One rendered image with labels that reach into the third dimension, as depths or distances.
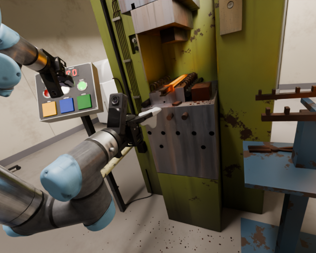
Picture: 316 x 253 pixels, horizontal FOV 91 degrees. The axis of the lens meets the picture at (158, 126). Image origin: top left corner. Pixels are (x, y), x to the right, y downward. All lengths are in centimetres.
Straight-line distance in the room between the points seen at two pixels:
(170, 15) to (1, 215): 80
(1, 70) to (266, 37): 92
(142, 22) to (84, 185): 73
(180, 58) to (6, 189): 118
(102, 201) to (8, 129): 332
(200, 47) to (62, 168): 113
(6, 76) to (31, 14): 350
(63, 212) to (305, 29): 425
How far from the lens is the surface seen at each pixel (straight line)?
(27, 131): 368
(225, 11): 90
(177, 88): 82
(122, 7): 92
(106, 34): 115
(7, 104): 361
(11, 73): 50
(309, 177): 77
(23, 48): 66
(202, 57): 126
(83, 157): 34
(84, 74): 102
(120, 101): 43
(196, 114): 78
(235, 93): 94
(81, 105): 96
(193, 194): 111
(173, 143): 89
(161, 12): 83
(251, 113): 98
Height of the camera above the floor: 115
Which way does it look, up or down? 23 degrees down
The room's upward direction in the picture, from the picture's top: 12 degrees counter-clockwise
